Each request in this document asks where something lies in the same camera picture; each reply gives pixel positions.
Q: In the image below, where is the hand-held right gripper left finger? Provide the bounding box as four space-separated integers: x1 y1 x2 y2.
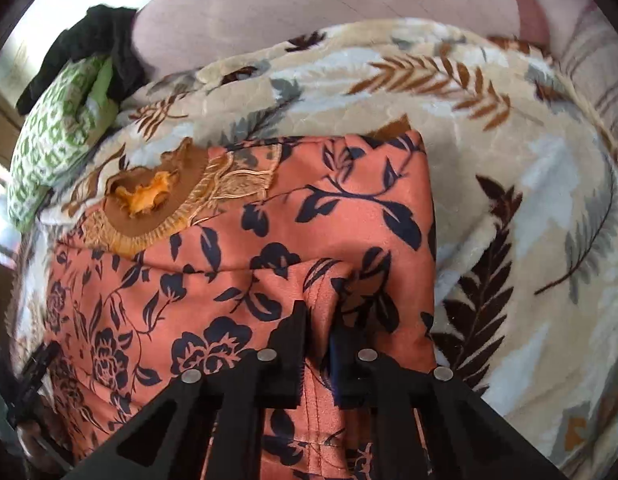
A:
64 301 310 480

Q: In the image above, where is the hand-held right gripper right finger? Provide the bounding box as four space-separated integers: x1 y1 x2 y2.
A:
328 329 572 480

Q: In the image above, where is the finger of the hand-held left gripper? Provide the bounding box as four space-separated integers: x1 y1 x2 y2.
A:
9 340 62 426

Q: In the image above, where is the orange floral garment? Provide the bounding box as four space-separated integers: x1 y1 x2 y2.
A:
44 130 437 480

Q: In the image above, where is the green and white pillow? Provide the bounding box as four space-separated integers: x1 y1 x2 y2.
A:
8 54 120 233

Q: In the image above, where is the beige leaf-print blanket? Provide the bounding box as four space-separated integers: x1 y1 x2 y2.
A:
4 17 618 480

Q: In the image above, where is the black cloth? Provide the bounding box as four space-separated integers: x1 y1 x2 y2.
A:
16 5 150 116

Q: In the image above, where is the pink bed sheet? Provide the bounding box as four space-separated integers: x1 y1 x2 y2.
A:
131 0 550 86

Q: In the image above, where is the brown striped cloth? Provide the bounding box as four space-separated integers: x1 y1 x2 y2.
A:
559 2 618 171

